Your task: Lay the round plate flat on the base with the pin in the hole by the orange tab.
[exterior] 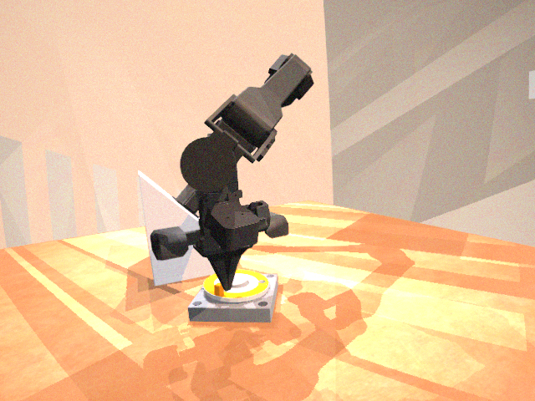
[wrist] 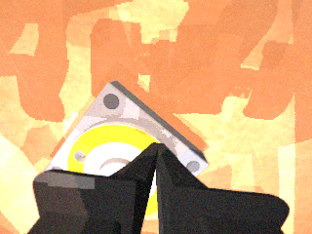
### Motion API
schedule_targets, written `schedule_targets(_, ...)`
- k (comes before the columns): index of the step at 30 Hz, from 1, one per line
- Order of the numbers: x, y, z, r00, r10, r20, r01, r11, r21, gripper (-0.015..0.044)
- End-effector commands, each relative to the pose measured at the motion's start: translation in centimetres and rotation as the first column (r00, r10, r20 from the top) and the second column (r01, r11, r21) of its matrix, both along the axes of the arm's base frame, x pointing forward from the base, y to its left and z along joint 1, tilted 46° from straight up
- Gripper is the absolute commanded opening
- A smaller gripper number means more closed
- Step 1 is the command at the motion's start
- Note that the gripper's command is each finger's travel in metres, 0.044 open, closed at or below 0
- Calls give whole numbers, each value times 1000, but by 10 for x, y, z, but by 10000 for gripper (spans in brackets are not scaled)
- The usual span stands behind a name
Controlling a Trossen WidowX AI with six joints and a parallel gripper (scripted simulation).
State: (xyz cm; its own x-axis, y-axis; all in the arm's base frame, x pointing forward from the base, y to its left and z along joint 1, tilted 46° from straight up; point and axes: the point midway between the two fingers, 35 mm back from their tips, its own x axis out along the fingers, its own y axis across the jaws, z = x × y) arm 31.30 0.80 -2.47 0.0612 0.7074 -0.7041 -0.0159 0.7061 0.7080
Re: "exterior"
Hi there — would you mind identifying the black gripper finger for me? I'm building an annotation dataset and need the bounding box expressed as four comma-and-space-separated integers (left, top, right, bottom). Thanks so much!
193, 244, 228, 291
223, 246, 253, 291

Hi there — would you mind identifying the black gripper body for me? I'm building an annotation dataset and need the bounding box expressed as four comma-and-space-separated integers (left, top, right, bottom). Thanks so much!
150, 181, 289, 261

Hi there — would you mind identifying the yellow round plate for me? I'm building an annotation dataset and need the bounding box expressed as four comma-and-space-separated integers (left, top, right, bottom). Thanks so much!
203, 270, 269, 302

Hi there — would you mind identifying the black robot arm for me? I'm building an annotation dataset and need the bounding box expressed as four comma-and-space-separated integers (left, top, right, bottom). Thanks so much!
172, 53, 314, 252

